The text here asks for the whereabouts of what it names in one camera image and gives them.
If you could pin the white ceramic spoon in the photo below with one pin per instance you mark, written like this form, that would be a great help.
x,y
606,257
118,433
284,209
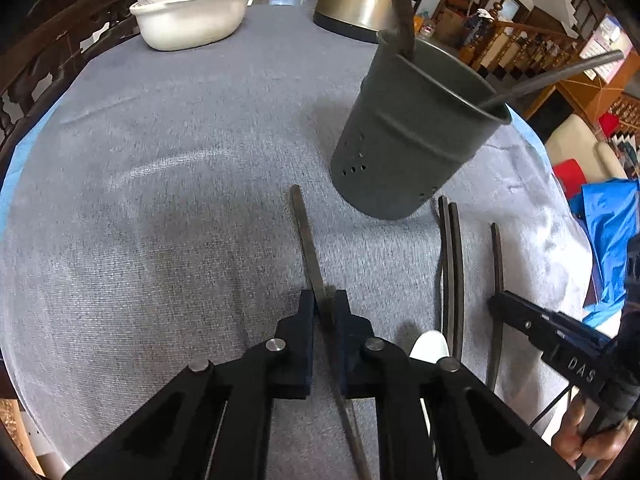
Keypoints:
x,y
429,346

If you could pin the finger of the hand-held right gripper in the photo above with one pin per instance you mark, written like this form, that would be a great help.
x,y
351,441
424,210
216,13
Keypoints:
x,y
515,312
575,327

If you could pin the blue table cover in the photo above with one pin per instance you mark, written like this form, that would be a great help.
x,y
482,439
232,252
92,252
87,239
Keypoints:
x,y
12,180

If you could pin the red stool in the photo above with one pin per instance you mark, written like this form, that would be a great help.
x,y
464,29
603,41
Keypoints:
x,y
570,175

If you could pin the dark metal chopstick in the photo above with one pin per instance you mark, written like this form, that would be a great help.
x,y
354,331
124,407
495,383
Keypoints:
x,y
457,270
550,76
497,260
446,260
305,240
400,5

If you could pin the grey tablecloth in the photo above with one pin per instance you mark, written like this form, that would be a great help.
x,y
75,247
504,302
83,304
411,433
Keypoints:
x,y
175,185

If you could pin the white plastic basin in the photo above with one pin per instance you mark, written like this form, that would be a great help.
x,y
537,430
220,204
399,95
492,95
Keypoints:
x,y
190,20

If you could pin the wall calendar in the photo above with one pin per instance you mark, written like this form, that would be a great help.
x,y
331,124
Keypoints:
x,y
607,42

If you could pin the dark carved wooden chair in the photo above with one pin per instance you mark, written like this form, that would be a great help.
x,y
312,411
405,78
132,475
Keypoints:
x,y
45,55

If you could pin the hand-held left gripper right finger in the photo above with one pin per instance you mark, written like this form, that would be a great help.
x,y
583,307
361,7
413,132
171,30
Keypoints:
x,y
341,330

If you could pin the grey perforated utensil holder cup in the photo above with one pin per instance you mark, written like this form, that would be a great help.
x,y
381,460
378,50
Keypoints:
x,y
400,150

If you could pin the person's right hand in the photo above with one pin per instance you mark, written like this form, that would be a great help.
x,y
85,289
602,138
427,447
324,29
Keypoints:
x,y
570,440

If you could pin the beige chair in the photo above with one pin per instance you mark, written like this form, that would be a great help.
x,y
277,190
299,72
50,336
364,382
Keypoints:
x,y
575,145

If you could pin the blue tarp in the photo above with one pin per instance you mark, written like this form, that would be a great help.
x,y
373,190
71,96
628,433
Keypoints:
x,y
610,220

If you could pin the wooden stair railing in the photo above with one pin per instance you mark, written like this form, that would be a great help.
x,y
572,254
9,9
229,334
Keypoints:
x,y
520,40

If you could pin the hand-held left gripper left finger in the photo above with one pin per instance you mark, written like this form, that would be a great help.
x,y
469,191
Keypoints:
x,y
307,320

